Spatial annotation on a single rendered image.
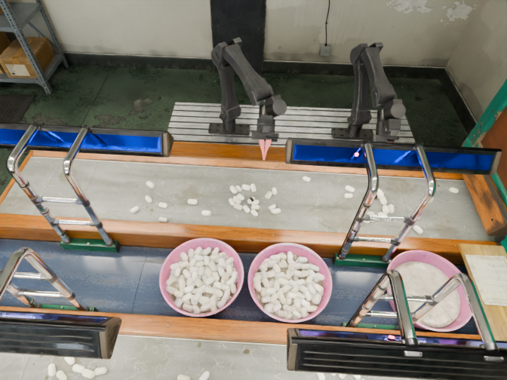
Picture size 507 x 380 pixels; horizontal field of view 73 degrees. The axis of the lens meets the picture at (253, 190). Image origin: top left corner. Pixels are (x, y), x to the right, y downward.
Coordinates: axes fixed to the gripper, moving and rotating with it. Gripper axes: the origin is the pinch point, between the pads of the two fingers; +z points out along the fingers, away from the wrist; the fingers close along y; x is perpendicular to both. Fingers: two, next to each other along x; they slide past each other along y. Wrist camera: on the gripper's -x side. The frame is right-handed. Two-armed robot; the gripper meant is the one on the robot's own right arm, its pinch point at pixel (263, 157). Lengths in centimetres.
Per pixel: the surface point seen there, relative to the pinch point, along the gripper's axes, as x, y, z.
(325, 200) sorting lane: 2.4, 24.6, 15.1
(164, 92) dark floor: 166, -87, -63
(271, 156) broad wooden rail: 13.4, 3.1, -1.7
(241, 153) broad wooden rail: 14.0, -9.2, -2.3
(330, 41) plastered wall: 168, 53, -115
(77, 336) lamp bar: -66, -35, 41
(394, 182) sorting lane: 10, 54, 6
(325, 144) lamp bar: -30.2, 17.2, -2.7
